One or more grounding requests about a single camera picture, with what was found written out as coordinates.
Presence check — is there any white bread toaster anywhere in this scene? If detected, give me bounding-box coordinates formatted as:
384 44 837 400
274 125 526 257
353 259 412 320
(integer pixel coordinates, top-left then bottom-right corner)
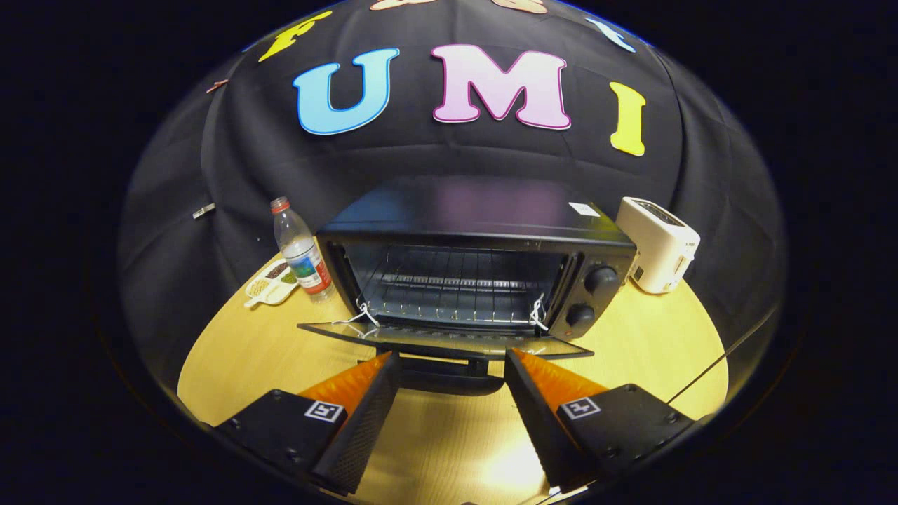
615 196 702 295

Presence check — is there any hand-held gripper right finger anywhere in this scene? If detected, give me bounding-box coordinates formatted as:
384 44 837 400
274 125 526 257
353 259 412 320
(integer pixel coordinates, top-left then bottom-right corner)
504 349 702 492

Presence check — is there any black toaster oven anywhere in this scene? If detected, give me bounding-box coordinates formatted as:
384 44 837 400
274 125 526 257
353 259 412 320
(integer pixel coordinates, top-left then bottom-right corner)
297 175 639 398

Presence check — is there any white divided snack tray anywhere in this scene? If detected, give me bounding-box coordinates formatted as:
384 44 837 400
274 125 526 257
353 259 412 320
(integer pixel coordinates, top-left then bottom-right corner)
243 257 302 310

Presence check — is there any black backdrop cloth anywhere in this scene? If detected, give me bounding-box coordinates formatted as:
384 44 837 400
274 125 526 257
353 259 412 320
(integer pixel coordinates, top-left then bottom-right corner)
116 0 786 393

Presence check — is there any clear plastic water bottle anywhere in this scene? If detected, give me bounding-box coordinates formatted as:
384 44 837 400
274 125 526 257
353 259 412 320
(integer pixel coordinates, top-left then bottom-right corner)
270 196 337 304

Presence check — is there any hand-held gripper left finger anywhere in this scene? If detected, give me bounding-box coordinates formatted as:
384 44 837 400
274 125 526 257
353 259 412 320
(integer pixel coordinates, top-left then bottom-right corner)
214 351 402 495

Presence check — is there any thin black cable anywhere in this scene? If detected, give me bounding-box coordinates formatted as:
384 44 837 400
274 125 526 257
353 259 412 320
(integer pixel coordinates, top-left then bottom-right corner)
666 304 782 406

